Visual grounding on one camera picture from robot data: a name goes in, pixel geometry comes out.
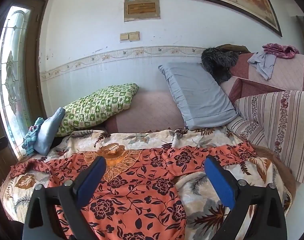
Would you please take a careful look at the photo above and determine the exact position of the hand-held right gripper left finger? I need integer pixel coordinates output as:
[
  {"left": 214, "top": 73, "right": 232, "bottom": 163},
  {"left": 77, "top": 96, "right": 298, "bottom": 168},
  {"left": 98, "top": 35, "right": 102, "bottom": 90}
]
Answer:
[{"left": 23, "top": 156, "right": 107, "bottom": 240}]

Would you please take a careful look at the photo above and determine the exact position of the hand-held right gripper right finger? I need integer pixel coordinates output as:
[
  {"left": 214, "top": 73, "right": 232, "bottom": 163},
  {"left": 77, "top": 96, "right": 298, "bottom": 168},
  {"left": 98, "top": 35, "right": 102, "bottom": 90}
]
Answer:
[{"left": 204, "top": 155, "right": 288, "bottom": 240}]

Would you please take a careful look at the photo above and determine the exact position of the orange floral garment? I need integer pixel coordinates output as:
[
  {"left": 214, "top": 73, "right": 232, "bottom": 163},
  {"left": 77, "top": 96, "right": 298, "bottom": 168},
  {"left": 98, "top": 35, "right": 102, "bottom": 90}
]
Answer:
[{"left": 9, "top": 146, "right": 257, "bottom": 240}]

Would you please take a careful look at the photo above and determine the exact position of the light blue folded cloth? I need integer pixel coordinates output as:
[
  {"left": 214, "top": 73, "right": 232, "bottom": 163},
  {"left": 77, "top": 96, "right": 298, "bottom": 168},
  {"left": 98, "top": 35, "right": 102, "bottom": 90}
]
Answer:
[{"left": 34, "top": 107, "right": 66, "bottom": 155}]

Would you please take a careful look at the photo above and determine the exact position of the leaf print blanket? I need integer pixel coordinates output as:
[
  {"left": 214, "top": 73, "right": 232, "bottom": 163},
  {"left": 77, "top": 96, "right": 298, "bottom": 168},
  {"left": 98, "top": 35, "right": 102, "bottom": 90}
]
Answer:
[{"left": 0, "top": 127, "right": 292, "bottom": 240}]

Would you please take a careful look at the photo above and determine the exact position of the green checked pillow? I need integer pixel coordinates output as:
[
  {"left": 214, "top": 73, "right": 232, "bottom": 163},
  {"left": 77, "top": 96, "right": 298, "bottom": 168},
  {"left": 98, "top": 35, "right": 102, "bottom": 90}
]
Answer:
[{"left": 54, "top": 83, "right": 139, "bottom": 137}]

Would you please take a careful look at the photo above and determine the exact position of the teal striped cloth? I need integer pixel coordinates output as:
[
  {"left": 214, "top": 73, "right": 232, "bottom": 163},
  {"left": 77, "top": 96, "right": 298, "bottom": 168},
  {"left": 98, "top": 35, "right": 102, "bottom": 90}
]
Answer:
[{"left": 22, "top": 117, "right": 45, "bottom": 155}]

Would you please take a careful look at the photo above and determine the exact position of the striped floral sofa cover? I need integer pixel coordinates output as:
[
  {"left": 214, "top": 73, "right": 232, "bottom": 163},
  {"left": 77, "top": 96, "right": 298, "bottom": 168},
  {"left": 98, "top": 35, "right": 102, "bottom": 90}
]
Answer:
[{"left": 227, "top": 90, "right": 304, "bottom": 183}]

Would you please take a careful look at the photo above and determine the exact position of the grey-blue pillow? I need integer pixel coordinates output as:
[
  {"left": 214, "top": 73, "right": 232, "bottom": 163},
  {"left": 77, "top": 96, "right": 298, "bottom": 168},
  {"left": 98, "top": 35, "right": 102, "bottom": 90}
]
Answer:
[{"left": 158, "top": 62, "right": 240, "bottom": 131}]

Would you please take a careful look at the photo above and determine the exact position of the grey cloth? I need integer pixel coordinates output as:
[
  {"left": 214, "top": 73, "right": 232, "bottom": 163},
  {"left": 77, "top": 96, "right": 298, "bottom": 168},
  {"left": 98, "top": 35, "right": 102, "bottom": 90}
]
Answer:
[{"left": 247, "top": 52, "right": 277, "bottom": 80}]

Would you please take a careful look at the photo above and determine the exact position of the brown garment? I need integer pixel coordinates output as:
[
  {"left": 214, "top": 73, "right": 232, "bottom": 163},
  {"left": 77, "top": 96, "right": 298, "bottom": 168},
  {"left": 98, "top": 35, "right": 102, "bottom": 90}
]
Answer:
[{"left": 217, "top": 44, "right": 252, "bottom": 54}]

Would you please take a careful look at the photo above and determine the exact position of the wooden door with leaded glass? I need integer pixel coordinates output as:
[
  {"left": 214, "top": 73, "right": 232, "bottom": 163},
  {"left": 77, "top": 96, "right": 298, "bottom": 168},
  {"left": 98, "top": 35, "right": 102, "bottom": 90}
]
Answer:
[{"left": 0, "top": 0, "right": 48, "bottom": 162}]

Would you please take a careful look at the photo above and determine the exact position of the magenta cloth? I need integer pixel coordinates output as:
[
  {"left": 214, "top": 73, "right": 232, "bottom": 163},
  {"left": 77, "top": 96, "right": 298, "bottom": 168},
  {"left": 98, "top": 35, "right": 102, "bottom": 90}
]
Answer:
[{"left": 263, "top": 43, "right": 300, "bottom": 60}]

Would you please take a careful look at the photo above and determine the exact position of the framed wall plaque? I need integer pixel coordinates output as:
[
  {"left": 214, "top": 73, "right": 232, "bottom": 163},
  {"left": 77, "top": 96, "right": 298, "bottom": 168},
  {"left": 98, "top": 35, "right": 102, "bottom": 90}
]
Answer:
[{"left": 123, "top": 0, "right": 161, "bottom": 22}]

